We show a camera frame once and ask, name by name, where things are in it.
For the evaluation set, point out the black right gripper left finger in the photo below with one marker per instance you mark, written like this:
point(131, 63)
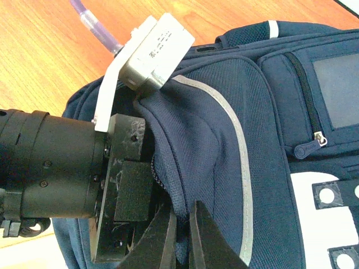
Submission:
point(156, 248)

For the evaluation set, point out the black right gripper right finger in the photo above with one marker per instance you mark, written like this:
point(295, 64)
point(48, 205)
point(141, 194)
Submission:
point(209, 248)

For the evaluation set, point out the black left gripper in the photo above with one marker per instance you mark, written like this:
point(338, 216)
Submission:
point(125, 207)

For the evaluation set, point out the navy blue backpack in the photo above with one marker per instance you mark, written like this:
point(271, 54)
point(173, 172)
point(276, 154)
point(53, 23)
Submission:
point(262, 127)

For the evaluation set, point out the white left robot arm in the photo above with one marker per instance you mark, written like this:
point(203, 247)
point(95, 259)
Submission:
point(53, 167)

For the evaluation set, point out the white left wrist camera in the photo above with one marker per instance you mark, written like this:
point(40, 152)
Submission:
point(144, 64)

